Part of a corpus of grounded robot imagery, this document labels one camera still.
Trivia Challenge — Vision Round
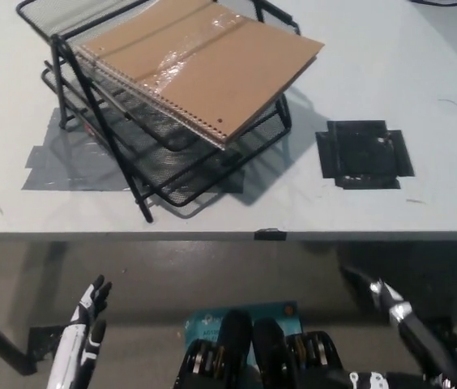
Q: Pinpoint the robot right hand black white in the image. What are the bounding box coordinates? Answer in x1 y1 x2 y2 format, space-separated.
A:
332 265 457 389

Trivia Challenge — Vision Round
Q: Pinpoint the robot left hand black white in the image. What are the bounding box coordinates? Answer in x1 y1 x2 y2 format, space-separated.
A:
45 274 113 389

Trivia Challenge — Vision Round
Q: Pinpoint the brown spiral notebook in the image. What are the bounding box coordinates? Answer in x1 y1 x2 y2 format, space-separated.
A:
75 0 326 152

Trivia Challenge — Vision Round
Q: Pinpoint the robot left body block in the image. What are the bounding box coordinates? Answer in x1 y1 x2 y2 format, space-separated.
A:
173 310 254 389

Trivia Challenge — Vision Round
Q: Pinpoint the black mesh file tray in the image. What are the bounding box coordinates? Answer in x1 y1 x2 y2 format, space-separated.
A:
15 0 302 223

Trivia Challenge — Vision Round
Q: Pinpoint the black floor plate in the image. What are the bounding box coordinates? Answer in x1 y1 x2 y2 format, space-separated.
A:
28 325 71 361

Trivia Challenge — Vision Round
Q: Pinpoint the teal cardboard box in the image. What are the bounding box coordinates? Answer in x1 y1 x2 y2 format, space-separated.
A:
183 300 303 365

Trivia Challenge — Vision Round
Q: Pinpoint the grey tape patch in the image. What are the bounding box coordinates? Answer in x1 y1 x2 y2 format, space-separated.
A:
20 107 246 192

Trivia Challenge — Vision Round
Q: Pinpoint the black tape patch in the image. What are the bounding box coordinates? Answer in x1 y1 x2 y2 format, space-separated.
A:
315 119 416 190

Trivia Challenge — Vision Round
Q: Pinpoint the black cable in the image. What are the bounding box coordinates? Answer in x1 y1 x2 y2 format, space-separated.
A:
408 0 457 8

